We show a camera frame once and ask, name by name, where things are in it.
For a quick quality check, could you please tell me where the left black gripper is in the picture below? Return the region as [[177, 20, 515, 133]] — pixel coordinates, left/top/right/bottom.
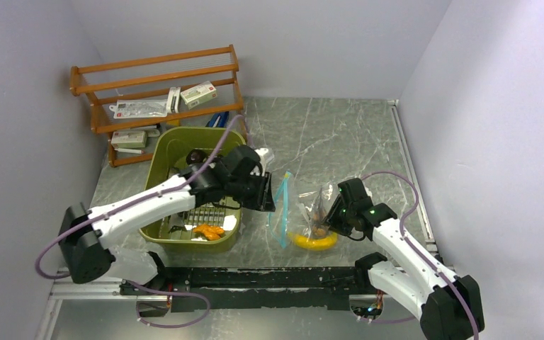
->
[[227, 169, 276, 212]]

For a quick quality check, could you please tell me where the clear zip top bag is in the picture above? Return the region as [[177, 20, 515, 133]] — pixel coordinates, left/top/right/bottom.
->
[[266, 171, 336, 249]]

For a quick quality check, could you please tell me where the yellow fake banana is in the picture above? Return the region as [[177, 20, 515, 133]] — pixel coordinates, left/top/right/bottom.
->
[[287, 232, 338, 251]]

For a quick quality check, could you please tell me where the olive green plastic bin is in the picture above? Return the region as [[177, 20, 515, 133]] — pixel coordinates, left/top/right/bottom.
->
[[139, 126, 248, 255]]

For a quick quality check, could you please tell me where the orange fake fried food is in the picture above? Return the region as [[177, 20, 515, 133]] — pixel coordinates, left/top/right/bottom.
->
[[193, 224, 225, 241]]

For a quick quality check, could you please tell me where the dark fake mangosteen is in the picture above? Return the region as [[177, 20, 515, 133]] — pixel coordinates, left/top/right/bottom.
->
[[185, 149, 209, 165]]

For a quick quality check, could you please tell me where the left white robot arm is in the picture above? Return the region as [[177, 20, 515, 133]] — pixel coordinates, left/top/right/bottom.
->
[[59, 144, 275, 295]]

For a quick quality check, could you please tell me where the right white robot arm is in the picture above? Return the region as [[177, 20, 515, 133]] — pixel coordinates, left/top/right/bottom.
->
[[324, 178, 485, 339]]

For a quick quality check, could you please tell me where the blue stapler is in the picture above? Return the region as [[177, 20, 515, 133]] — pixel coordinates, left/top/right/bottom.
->
[[206, 111, 230, 128]]

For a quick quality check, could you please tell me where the white green box on shelf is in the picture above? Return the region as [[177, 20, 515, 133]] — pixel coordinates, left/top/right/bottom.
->
[[180, 81, 217, 109]]

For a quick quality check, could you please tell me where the small white upright box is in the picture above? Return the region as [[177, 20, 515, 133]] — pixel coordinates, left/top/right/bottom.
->
[[166, 87, 181, 114]]

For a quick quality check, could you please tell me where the white box lower shelf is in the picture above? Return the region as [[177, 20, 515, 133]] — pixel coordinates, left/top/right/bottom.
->
[[110, 130, 147, 148]]

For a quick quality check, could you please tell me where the orange wooden shelf rack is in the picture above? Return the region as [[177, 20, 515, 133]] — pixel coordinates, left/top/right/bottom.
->
[[69, 45, 244, 167]]

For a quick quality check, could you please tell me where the clear blister pack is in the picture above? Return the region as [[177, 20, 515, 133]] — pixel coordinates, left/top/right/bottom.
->
[[109, 100, 168, 119]]

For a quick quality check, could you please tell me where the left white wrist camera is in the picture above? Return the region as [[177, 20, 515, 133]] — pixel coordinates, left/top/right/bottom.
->
[[254, 147, 274, 175]]

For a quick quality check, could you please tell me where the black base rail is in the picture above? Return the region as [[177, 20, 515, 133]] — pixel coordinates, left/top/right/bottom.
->
[[119, 266, 378, 312]]

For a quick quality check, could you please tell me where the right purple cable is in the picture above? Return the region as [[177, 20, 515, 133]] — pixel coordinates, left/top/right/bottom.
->
[[358, 171, 482, 340]]

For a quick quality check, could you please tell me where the aluminium frame rail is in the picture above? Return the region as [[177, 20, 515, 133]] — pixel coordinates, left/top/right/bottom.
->
[[49, 276, 124, 300]]

